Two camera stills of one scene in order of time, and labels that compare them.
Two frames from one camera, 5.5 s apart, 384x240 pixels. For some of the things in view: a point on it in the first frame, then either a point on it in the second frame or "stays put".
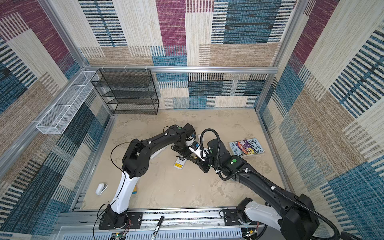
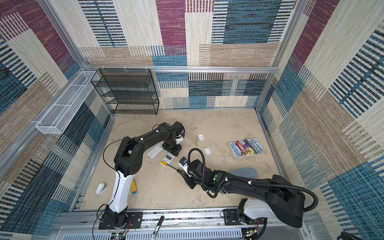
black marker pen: [158, 225] stays put
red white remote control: [180, 163] to [167, 159]
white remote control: [158, 152] stays put
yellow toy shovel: [135, 191] stays put
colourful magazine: [247, 146] stays put
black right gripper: [201, 164] to [191, 184]
